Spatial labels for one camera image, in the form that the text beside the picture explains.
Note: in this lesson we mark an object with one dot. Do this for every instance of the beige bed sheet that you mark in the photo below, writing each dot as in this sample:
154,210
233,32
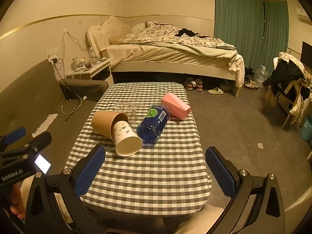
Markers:
156,52

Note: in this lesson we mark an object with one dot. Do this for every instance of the person's left hand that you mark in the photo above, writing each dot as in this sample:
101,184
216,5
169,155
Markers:
17,203

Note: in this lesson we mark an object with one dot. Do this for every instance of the pink box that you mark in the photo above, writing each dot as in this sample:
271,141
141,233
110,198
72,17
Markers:
175,106

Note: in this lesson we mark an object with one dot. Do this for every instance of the narrow green curtain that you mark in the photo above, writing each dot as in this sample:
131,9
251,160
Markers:
276,26

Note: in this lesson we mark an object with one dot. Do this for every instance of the wooden chair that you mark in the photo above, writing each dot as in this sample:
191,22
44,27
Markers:
293,107

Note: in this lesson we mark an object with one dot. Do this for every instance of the small paper scrap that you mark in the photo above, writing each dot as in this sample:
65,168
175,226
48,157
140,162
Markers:
260,145

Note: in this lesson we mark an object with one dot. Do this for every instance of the pair of sneakers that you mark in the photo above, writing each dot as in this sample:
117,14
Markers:
193,84

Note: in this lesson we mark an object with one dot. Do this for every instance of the black garment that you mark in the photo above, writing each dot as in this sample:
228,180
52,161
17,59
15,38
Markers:
186,32

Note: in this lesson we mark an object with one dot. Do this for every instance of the floral blanket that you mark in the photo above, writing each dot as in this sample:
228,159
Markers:
158,36

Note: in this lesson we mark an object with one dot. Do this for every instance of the clear plastic bottle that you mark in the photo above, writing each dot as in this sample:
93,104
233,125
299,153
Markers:
92,54

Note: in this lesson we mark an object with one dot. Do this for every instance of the dark jacket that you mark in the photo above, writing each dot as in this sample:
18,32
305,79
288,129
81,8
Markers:
285,76

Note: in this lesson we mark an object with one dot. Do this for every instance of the clear water jug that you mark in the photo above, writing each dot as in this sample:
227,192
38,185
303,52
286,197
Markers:
262,75

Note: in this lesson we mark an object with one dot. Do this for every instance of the brown paper cup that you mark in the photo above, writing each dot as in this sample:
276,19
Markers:
104,124

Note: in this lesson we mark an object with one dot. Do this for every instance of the beige patterned pillow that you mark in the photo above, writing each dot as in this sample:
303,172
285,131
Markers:
114,30

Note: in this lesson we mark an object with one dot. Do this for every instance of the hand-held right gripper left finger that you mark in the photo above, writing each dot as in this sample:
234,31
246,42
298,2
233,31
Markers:
89,168

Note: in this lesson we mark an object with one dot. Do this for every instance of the wall power outlet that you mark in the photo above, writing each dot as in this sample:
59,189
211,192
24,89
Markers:
52,54

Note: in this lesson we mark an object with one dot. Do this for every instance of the wide green curtain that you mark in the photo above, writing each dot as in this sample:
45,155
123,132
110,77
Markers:
237,14

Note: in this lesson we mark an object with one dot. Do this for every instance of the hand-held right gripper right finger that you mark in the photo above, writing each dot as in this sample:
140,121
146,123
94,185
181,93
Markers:
220,171

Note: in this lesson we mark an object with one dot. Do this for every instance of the blue plastic cup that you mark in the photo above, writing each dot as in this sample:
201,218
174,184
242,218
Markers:
152,124

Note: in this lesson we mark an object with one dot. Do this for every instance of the white leaf-print paper cup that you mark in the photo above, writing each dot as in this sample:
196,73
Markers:
125,139

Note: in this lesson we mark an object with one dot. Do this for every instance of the black television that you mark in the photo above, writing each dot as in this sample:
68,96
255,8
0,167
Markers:
306,54

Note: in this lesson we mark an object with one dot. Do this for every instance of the white air conditioner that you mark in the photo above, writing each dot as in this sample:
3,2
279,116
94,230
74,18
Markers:
303,15

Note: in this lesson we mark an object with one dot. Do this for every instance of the white nightstand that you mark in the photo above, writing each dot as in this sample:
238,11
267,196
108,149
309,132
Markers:
97,69

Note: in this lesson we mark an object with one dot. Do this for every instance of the plaid cloth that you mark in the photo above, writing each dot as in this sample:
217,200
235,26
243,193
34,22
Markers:
291,59

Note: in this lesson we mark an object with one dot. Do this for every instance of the clear glass cup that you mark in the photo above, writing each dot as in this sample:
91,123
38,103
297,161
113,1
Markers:
130,109

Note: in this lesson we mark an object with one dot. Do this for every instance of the light slipper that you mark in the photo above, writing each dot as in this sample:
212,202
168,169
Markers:
215,91

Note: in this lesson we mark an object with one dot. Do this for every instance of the white shoes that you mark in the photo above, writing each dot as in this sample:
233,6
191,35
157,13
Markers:
251,85

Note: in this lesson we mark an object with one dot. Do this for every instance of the blue laundry basket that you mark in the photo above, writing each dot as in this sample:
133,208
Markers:
306,132

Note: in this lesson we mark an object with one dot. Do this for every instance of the grey sofa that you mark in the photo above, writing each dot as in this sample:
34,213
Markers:
31,102

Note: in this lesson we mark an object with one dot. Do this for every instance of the checkered tablecloth table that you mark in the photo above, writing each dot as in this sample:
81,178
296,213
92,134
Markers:
156,175

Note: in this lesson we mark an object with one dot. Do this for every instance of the bed with rumpled blanket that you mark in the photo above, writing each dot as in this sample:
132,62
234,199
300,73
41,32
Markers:
170,67

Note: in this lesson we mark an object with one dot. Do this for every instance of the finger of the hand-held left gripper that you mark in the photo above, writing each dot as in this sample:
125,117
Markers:
40,140
15,135

